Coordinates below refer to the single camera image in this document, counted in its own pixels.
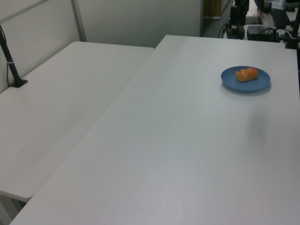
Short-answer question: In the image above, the orange braided bread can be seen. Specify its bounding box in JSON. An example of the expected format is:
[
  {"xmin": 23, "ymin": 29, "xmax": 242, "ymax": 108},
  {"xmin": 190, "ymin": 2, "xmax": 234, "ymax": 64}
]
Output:
[{"xmin": 235, "ymin": 67, "xmax": 259, "ymax": 83}]

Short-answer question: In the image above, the black box stand base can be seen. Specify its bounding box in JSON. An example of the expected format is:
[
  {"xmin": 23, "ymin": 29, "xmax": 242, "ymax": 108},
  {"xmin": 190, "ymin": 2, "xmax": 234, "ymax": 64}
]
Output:
[{"xmin": 225, "ymin": 20, "xmax": 245, "ymax": 40}]

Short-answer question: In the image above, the flat black pad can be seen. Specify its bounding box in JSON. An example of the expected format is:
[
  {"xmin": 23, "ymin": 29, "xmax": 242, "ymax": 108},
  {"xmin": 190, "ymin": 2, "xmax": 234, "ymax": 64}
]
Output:
[{"xmin": 244, "ymin": 15, "xmax": 263, "ymax": 25}]

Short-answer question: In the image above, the wooden cabinet panel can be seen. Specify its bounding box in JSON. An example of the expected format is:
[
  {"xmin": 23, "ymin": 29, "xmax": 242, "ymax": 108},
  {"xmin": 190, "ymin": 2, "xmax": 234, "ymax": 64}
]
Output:
[{"xmin": 203, "ymin": 0, "xmax": 222, "ymax": 18}]

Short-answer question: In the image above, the black mini computer box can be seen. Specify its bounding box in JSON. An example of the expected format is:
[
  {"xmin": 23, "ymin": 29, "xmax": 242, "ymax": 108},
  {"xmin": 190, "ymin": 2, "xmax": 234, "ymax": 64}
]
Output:
[{"xmin": 247, "ymin": 25, "xmax": 280, "ymax": 43}]

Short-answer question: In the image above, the black keyboard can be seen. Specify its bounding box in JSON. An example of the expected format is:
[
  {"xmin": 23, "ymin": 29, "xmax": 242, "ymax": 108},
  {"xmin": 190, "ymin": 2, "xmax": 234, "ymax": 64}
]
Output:
[{"xmin": 270, "ymin": 7, "xmax": 292, "ymax": 27}]

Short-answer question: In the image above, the blue round plate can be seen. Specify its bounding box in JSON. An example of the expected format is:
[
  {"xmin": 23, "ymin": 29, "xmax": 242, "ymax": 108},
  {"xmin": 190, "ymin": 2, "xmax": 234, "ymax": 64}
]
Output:
[{"xmin": 220, "ymin": 66, "xmax": 271, "ymax": 93}]

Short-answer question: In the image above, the black pole with flat base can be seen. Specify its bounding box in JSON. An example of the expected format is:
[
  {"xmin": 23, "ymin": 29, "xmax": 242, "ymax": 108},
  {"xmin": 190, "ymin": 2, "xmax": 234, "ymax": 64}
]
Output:
[{"xmin": 0, "ymin": 23, "xmax": 28, "ymax": 89}]

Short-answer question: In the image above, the black looped cable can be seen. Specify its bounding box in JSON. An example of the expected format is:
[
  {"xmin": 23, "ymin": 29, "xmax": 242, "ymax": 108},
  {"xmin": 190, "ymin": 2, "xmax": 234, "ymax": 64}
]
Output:
[{"xmin": 218, "ymin": 23, "xmax": 227, "ymax": 38}]

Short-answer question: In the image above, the black camera stand clamp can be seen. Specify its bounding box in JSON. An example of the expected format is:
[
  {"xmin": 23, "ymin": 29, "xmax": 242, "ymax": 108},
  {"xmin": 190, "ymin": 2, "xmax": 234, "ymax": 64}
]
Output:
[{"xmin": 284, "ymin": 20, "xmax": 300, "ymax": 50}]

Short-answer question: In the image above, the grey partition frame post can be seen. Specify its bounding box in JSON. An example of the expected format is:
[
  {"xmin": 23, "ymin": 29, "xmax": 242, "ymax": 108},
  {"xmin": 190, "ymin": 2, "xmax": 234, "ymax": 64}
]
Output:
[{"xmin": 71, "ymin": 0, "xmax": 88, "ymax": 43}]

